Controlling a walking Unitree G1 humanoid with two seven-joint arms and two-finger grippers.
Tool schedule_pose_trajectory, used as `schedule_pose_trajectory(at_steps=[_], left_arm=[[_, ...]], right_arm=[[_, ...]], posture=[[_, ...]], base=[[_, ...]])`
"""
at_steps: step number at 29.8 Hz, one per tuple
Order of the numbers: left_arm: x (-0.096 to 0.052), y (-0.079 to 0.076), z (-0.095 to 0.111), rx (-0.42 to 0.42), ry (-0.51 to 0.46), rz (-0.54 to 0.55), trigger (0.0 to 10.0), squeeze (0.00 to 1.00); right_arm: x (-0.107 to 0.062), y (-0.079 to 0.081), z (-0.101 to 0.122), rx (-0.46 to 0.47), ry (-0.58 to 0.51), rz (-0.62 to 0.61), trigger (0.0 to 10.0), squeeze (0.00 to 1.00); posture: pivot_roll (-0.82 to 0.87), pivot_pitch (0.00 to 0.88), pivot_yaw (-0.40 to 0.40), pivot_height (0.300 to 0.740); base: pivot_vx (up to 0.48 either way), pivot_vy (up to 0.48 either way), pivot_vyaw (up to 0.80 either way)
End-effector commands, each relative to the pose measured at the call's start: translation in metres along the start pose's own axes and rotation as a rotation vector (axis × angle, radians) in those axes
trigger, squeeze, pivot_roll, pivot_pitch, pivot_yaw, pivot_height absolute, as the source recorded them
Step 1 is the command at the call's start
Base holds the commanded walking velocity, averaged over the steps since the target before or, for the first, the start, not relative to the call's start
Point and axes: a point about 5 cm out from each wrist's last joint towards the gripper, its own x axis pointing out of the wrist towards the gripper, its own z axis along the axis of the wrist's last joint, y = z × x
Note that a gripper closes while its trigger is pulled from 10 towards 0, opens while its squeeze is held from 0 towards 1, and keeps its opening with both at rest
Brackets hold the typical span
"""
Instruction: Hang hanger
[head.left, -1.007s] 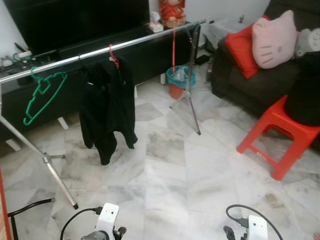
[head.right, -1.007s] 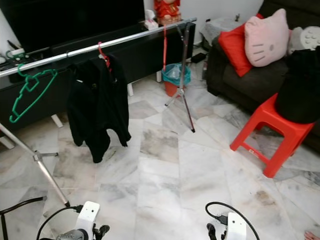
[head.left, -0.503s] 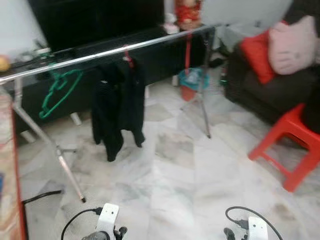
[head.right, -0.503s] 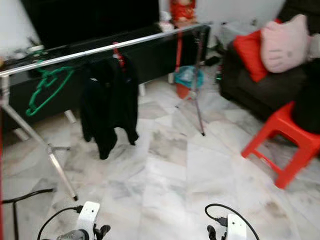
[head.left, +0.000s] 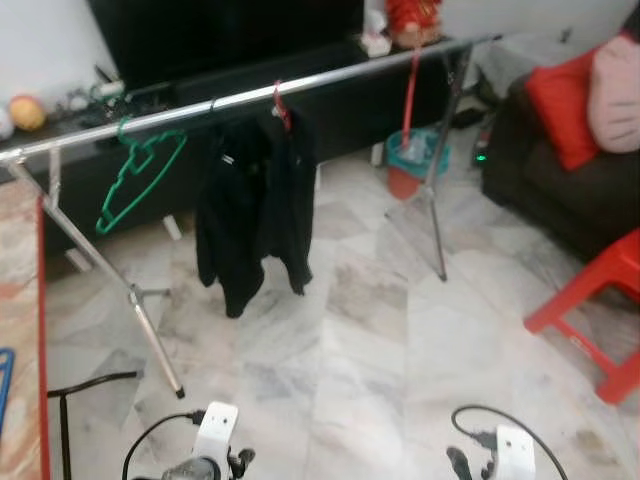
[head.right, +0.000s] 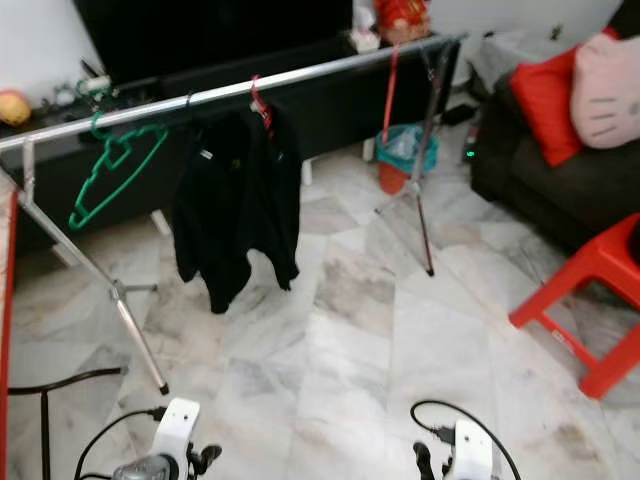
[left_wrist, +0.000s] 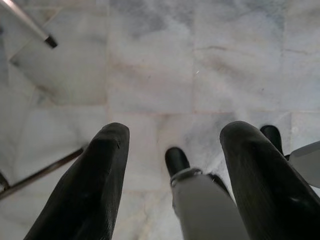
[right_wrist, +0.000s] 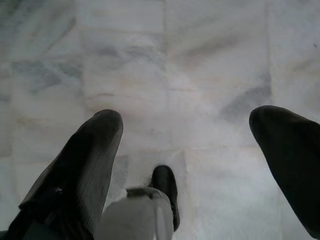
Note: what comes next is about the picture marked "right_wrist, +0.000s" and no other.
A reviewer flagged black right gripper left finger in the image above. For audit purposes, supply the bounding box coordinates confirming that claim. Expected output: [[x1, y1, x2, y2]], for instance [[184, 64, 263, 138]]
[[7, 109, 124, 240]]

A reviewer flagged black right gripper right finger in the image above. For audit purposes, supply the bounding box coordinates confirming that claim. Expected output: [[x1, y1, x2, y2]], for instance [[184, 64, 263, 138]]
[[249, 104, 320, 240]]

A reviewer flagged black robot right foot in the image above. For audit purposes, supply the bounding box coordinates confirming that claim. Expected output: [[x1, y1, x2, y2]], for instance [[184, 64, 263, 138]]
[[149, 164, 181, 232]]

